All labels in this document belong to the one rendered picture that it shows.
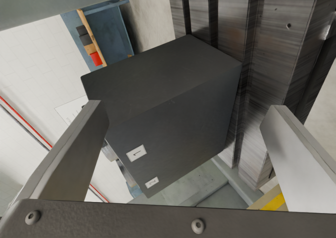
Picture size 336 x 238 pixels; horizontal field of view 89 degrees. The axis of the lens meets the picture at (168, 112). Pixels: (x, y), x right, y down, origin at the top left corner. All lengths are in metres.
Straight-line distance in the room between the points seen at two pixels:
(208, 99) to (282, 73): 0.08
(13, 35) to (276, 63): 4.47
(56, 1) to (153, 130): 0.44
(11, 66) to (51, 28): 1.09
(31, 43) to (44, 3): 3.97
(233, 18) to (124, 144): 0.19
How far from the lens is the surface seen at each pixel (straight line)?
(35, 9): 0.57
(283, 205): 1.73
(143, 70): 0.24
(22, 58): 4.63
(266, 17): 0.21
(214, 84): 0.22
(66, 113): 5.12
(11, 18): 0.58
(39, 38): 4.49
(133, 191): 7.21
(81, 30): 3.95
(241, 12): 0.23
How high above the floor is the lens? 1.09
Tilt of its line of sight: 15 degrees down
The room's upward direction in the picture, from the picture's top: 117 degrees counter-clockwise
